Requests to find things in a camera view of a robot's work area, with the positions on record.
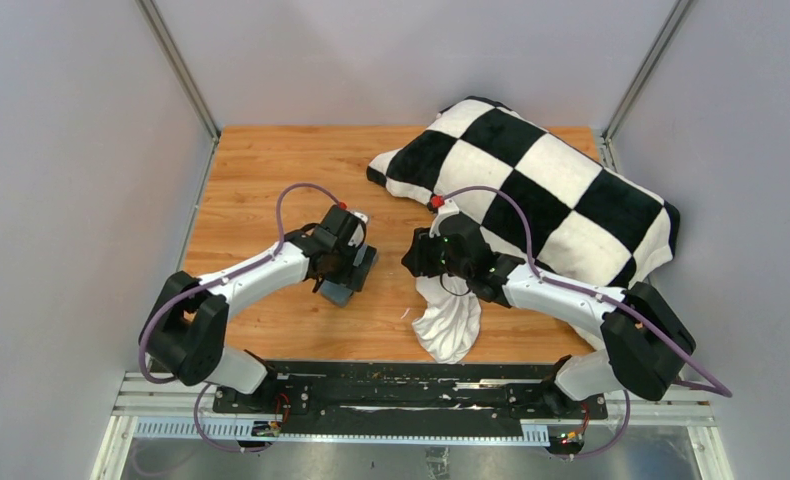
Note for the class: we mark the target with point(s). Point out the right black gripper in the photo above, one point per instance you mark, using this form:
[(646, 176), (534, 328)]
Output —
[(418, 259)]

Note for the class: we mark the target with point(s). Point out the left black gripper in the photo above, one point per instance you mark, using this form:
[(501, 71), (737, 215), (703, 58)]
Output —
[(343, 275)]

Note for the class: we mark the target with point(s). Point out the grey glasses case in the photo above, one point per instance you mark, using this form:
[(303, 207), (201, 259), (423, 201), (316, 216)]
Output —
[(341, 291)]

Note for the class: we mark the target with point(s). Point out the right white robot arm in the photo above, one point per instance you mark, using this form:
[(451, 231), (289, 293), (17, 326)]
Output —
[(645, 343)]

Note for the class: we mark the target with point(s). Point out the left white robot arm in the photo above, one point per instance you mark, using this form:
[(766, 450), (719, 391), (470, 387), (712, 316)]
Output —
[(186, 330)]

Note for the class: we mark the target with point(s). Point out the white crumpled cloth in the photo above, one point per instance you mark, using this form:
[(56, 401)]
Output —
[(450, 324)]

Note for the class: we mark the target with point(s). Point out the black white checkered pillow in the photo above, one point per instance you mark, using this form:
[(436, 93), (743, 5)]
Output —
[(532, 193)]

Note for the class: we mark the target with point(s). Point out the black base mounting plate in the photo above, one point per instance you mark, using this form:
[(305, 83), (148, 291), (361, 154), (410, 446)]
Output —
[(424, 401)]

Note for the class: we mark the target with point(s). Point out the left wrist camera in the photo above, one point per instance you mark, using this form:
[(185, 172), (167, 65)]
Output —
[(363, 217)]

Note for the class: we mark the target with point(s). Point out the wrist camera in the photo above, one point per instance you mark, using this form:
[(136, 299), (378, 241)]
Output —
[(447, 210), (363, 217)]

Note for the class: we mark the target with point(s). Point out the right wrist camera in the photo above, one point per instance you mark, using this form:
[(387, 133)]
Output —
[(447, 210)]

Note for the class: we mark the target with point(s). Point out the left aluminium frame post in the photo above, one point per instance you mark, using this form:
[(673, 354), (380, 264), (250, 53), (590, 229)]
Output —
[(167, 44)]

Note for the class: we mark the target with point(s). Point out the aluminium frame post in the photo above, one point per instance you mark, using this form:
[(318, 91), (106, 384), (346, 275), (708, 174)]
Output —
[(672, 24), (167, 44)]

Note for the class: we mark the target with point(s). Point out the right aluminium frame post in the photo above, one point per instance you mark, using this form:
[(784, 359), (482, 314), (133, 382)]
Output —
[(672, 24)]

